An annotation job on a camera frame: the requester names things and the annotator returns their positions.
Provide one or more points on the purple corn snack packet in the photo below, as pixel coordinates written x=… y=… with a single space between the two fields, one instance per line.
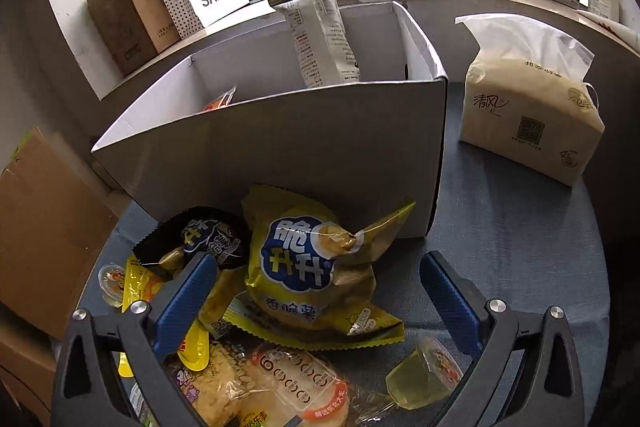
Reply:
x=220 y=382

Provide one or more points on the yellow white-label snack packet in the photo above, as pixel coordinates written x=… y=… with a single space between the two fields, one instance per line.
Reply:
x=222 y=302

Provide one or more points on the beige tissue pack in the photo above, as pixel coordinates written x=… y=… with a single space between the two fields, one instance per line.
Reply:
x=515 y=122

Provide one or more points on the low brown cardboard box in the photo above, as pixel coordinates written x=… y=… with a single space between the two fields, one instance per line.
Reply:
x=20 y=372

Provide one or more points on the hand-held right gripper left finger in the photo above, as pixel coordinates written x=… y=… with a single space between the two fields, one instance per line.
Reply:
x=187 y=302

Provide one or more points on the white cardboard box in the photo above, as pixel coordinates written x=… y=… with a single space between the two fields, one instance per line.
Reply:
x=300 y=147

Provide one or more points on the clear rice cracker packet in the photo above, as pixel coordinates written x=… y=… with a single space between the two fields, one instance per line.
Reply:
x=295 y=382

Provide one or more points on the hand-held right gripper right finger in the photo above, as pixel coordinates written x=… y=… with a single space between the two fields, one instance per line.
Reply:
x=450 y=302

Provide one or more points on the tall white snack packet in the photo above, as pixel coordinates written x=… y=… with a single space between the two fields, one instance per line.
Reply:
x=320 y=42

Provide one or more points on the large clear jelly cup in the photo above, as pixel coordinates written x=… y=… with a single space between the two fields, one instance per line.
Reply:
x=420 y=377

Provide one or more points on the white tube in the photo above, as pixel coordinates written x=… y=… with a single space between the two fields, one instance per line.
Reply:
x=625 y=32

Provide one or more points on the flat brown cardboard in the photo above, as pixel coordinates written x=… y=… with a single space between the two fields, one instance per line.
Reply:
x=45 y=232

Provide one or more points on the yellow chip bag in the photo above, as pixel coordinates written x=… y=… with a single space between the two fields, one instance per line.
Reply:
x=295 y=287

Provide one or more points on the small clear jelly cup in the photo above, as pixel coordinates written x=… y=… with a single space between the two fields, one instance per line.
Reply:
x=111 y=282

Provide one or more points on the blue tablecloth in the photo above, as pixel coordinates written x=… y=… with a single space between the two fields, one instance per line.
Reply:
x=500 y=232

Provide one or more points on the orange snack packet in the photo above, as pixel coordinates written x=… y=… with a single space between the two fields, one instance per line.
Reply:
x=217 y=103

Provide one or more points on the yellow red-label packet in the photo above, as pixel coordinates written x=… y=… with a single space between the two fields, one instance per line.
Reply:
x=195 y=347

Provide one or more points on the small yellow snack packet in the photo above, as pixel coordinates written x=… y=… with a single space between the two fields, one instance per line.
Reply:
x=137 y=284

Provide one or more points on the black chip bag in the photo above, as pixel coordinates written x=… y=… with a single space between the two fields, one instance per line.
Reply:
x=220 y=237

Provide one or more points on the green printed box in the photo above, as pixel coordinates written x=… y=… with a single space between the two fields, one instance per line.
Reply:
x=20 y=147

